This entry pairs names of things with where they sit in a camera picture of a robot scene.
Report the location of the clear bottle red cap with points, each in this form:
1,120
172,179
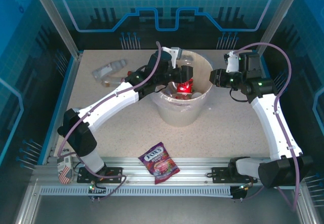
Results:
114,81

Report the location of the white plastic bin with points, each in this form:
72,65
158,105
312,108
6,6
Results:
177,118

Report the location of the crushed clear bottle white label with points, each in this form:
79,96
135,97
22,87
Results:
106,69

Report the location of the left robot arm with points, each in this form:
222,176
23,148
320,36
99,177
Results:
108,105

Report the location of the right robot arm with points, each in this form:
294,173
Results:
276,130

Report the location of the purple candy bag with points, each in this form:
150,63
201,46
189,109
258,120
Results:
160,163

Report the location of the black connector board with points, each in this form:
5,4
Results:
239,194
97,190

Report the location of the flag printed can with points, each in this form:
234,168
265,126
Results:
65,173

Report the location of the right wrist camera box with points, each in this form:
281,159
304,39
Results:
231,63

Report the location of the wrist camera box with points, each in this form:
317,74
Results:
172,52
231,63

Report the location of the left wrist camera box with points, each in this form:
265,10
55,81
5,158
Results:
172,52

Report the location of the aluminium frame post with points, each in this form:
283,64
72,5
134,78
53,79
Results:
277,18
56,18

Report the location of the aluminium mounting rail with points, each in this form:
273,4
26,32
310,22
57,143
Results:
192,163

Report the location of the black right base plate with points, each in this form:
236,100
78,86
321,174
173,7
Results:
220,174

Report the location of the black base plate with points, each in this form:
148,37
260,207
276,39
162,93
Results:
114,170
220,174

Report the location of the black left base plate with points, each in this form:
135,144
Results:
114,170

